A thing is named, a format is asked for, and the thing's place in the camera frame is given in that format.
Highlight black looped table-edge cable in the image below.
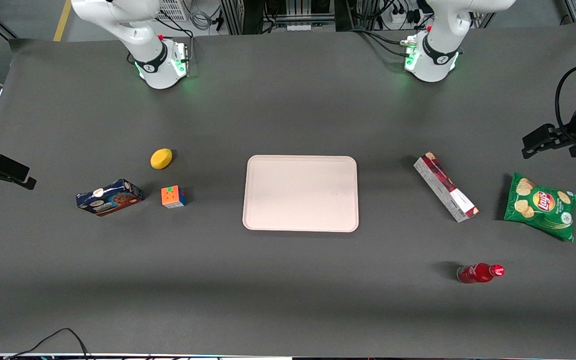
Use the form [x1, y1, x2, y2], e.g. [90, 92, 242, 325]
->
[2, 327, 92, 360]

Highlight blue cookie box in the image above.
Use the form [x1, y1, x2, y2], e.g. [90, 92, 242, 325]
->
[76, 178, 144, 217]

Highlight white power strip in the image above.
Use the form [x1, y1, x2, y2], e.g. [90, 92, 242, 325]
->
[387, 4, 423, 27]

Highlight red cookie box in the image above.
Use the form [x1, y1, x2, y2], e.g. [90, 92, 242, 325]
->
[413, 152, 480, 223]

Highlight grey coiled cable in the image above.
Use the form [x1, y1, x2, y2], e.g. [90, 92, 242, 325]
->
[189, 0, 215, 32]

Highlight beige plastic tray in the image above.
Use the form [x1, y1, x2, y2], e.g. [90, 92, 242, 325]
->
[242, 155, 359, 233]

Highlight black right base cable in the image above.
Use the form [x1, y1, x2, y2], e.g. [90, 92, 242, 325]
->
[154, 19, 195, 51]

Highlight green chips bag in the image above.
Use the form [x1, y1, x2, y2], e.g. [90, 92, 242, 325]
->
[504, 172, 576, 244]

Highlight colourful puzzle cube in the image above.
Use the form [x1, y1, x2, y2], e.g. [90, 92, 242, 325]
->
[161, 185, 188, 209]

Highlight red soda bottle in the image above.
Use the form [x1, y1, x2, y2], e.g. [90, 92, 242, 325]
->
[456, 263, 506, 285]

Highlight black left base cables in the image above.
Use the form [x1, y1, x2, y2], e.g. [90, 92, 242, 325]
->
[350, 27, 415, 59]

